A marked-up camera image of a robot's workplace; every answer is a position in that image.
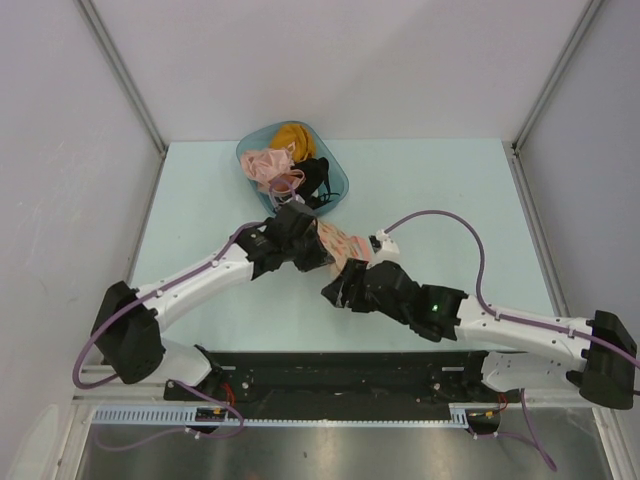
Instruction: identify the floral mesh laundry bag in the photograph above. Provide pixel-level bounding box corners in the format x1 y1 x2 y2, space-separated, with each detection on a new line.
317 220 372 279

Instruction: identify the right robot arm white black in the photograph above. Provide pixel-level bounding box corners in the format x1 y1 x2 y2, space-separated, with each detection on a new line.
321 259 639 410

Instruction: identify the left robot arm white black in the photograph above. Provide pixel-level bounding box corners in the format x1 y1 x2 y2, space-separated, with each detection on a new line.
88 202 334 400

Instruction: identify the black bra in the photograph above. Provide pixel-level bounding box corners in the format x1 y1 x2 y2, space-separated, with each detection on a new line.
272 157 340 216

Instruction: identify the pink bra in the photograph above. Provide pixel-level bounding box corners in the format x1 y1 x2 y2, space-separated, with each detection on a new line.
240 148 306 197

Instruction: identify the teal plastic basin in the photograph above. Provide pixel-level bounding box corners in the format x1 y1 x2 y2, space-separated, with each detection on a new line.
236 121 349 215

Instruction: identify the mustard yellow garment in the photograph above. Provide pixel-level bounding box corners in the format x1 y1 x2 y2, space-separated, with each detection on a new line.
269 123 317 164

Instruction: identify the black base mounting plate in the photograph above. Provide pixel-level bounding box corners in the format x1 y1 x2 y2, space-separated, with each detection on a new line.
196 351 519 422

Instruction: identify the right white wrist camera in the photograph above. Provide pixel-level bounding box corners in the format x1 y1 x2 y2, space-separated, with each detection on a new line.
369 230 400 265

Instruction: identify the right aluminium frame post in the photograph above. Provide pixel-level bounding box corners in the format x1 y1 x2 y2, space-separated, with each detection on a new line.
510 0 606 151

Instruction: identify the aluminium frame post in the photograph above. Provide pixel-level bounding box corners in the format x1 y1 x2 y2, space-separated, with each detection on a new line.
73 0 168 160
510 0 606 151

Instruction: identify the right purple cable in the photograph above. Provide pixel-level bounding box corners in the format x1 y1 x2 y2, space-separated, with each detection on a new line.
387 209 640 471

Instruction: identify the purple cable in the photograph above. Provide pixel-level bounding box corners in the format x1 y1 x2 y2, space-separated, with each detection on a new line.
73 179 301 451
387 209 640 471

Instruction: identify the grey slotted cable duct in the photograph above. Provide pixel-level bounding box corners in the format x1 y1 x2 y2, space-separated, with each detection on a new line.
92 404 502 428

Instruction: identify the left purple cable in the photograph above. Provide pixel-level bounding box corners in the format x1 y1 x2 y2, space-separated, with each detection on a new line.
73 179 301 451

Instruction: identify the aluminium rail beam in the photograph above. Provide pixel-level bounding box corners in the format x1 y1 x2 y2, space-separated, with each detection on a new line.
72 363 621 410

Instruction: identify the left aluminium frame post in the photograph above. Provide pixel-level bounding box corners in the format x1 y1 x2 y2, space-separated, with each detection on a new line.
73 0 168 160

